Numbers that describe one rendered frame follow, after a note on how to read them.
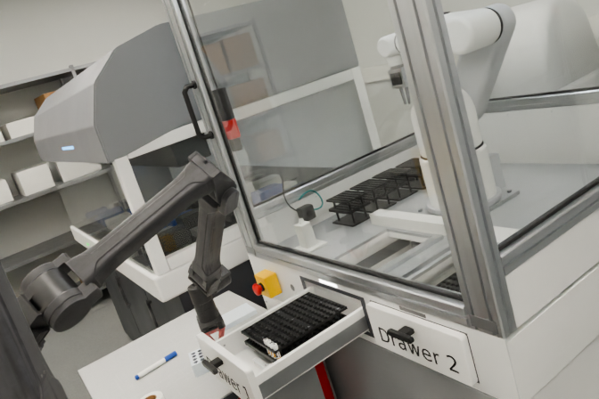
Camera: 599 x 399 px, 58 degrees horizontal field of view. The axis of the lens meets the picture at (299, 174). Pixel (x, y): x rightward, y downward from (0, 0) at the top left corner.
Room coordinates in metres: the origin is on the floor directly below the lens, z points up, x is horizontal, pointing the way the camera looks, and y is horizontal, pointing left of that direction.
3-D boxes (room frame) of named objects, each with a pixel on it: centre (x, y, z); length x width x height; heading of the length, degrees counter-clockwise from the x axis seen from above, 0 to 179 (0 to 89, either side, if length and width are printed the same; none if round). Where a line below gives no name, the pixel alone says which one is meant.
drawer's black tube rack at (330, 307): (1.27, 0.12, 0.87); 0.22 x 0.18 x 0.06; 120
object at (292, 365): (1.27, 0.12, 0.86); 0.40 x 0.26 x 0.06; 120
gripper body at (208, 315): (1.42, 0.36, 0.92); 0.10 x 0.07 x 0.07; 15
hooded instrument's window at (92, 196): (2.98, 0.58, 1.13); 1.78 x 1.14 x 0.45; 30
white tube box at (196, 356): (1.44, 0.40, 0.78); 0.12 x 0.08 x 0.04; 105
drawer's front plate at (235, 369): (1.17, 0.30, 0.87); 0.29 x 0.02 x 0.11; 30
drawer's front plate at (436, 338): (1.06, -0.14, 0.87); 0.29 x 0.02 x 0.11; 30
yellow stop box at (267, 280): (1.61, 0.20, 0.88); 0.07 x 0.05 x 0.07; 30
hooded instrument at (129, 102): (3.00, 0.57, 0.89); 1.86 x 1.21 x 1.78; 30
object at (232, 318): (1.68, 0.34, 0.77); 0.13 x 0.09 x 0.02; 116
